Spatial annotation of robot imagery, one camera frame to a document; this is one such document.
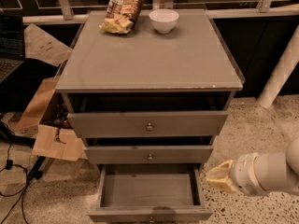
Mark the open cardboard box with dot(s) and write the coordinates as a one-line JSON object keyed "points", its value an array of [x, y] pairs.
{"points": [[45, 113]]}

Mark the black laptop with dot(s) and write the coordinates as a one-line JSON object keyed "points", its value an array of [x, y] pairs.
{"points": [[12, 52]]}

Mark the grey drawer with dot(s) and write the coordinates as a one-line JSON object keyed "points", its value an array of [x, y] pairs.
{"points": [[149, 193], [148, 154], [147, 124]]}

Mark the grey middle drawer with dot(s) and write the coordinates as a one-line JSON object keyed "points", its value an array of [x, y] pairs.
{"points": [[148, 154]]}

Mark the grey bottom drawer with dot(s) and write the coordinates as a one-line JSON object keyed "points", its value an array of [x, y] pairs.
{"points": [[149, 193]]}

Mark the yellowish padded gripper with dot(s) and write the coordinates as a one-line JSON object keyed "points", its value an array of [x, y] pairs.
{"points": [[244, 174]]}

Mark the grey three-drawer cabinet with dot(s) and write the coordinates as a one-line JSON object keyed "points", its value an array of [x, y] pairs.
{"points": [[188, 69]]}

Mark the white ceramic bowl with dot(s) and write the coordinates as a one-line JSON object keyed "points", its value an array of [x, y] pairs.
{"points": [[163, 20]]}

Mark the white diagonal pole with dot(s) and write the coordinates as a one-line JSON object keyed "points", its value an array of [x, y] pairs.
{"points": [[286, 64]]}

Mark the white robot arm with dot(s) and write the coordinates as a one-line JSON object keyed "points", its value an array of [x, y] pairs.
{"points": [[256, 174]]}

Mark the brown chip bag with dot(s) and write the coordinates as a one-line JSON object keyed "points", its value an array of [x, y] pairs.
{"points": [[121, 16]]}

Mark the grey top drawer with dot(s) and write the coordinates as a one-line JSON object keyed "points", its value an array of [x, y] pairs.
{"points": [[147, 124]]}

